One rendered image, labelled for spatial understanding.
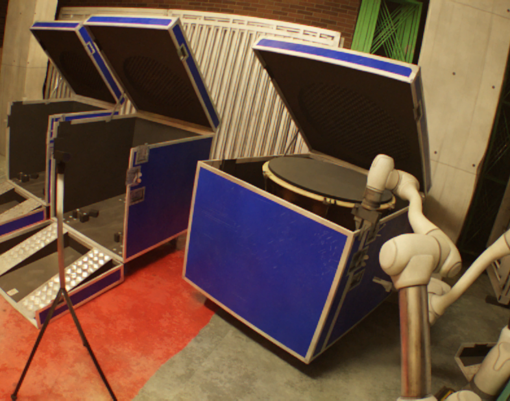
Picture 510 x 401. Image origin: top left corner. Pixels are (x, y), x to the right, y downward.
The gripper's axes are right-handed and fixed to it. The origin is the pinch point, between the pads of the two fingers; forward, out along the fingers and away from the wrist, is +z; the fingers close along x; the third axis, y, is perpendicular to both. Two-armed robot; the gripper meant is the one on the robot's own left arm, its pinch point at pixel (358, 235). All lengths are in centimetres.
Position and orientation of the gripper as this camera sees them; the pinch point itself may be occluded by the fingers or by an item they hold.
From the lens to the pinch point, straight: 184.7
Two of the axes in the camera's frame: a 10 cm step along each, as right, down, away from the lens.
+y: -5.9, -0.5, -8.0
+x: 7.4, 3.5, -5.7
